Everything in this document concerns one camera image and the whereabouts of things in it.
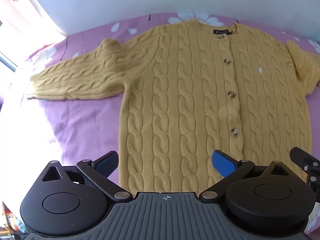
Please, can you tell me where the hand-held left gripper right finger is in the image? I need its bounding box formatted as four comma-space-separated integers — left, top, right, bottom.
199, 149, 284, 203

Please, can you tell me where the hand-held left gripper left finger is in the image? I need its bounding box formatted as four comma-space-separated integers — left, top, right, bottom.
41, 151, 133, 203

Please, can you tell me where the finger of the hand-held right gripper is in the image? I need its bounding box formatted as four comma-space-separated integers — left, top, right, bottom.
290, 147, 312, 167

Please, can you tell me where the yellow cable-knit cardigan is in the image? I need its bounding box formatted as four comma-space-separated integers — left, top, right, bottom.
26, 21, 320, 193

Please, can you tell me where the pink floral bed sheet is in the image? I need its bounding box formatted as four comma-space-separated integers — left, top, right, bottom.
0, 12, 320, 205

